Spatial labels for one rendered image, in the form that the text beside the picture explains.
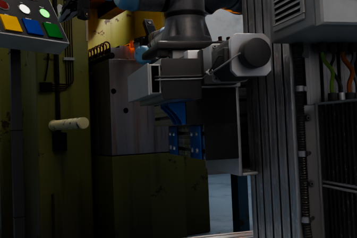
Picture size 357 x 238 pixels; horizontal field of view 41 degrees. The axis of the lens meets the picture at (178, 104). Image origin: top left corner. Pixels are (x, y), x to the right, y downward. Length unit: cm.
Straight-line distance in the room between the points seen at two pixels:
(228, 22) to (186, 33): 467
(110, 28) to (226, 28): 327
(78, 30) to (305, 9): 163
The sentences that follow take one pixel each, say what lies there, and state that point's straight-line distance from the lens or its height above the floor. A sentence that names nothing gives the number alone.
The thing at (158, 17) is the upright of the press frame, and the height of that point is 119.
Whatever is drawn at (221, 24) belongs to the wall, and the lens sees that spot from 596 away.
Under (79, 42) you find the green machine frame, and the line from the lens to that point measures 241.
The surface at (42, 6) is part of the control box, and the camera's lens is 215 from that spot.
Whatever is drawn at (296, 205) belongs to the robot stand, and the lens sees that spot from 110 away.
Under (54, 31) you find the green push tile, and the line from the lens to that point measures 206.
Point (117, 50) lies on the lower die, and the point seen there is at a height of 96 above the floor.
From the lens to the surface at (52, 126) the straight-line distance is 226.
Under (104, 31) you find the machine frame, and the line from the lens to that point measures 284.
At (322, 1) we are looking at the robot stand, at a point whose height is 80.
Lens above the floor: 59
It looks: 3 degrees up
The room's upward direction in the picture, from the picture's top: 2 degrees counter-clockwise
